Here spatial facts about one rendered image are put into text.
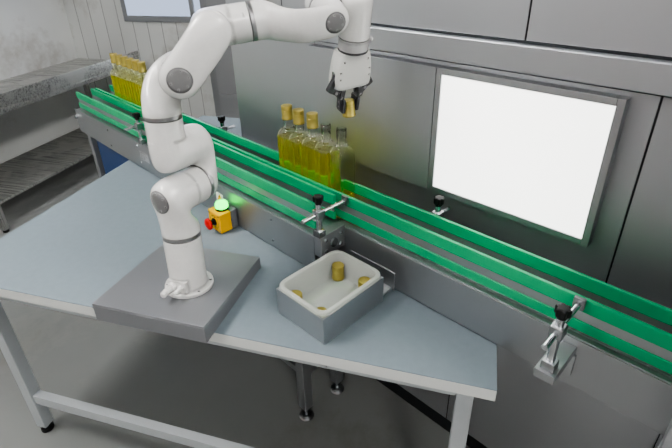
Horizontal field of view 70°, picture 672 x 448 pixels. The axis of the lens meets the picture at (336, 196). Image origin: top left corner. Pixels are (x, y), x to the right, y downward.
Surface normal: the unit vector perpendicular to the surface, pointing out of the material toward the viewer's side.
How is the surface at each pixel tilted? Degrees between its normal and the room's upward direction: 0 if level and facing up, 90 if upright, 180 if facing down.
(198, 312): 3
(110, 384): 0
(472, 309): 90
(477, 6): 90
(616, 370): 90
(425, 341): 0
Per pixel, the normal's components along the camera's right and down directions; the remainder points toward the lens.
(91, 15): -0.28, 0.46
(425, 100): -0.70, 0.35
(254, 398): -0.02, -0.88
